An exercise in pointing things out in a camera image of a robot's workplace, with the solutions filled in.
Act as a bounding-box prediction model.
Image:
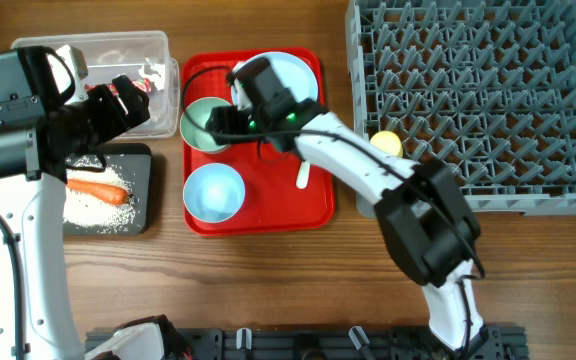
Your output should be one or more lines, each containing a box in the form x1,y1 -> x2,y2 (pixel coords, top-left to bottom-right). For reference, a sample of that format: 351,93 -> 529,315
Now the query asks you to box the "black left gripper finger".
112,74 -> 132,115
129,85 -> 150,125

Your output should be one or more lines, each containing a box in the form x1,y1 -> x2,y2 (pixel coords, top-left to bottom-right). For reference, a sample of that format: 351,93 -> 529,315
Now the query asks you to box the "light blue rice bowl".
183,163 -> 246,224

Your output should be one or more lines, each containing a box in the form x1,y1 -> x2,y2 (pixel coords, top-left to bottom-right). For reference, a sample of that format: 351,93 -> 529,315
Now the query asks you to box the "black food waste tray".
63,143 -> 152,236

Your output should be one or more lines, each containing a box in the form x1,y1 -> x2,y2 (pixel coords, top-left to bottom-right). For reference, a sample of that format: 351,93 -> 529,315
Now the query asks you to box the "small white tissue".
138,61 -> 167,91

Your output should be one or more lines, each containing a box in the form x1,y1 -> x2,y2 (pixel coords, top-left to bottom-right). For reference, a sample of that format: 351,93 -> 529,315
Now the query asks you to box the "red plastic tray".
181,47 -> 336,236

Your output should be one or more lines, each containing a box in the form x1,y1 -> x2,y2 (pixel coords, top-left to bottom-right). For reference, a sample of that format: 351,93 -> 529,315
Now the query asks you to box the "red snack wrapper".
108,78 -> 154,96

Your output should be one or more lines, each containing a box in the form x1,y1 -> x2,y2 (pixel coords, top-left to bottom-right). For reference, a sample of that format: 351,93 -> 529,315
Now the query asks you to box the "orange carrot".
66,179 -> 132,206

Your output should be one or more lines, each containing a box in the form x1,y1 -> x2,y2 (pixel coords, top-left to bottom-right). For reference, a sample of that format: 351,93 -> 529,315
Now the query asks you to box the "clear plastic bin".
12,30 -> 180,139

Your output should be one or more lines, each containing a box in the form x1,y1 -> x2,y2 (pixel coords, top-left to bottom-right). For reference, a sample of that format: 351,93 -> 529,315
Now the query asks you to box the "yellow plastic cup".
370,130 -> 404,158

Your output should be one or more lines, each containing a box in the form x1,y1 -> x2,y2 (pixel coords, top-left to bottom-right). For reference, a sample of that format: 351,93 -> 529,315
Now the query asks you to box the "white rice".
63,164 -> 137,234

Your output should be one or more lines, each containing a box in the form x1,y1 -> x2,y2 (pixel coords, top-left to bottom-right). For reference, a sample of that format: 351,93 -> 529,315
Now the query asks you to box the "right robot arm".
199,57 -> 485,358

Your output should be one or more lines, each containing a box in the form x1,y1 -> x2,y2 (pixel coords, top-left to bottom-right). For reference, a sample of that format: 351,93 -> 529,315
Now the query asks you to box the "grey dishwasher rack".
345,0 -> 576,216

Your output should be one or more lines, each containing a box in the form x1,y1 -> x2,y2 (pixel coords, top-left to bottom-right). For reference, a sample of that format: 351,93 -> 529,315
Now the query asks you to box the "white plastic spoon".
296,161 -> 311,190

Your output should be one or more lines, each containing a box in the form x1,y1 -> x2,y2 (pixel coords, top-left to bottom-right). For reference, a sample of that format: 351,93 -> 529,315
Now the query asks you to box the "light blue plate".
234,51 -> 319,102

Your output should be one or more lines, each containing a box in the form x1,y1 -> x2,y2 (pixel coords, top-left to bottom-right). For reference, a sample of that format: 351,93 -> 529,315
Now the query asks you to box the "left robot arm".
0,46 -> 168,359

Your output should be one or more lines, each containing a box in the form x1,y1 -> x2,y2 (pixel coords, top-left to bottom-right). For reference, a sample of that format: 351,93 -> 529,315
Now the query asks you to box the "mint green bowl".
180,97 -> 230,154

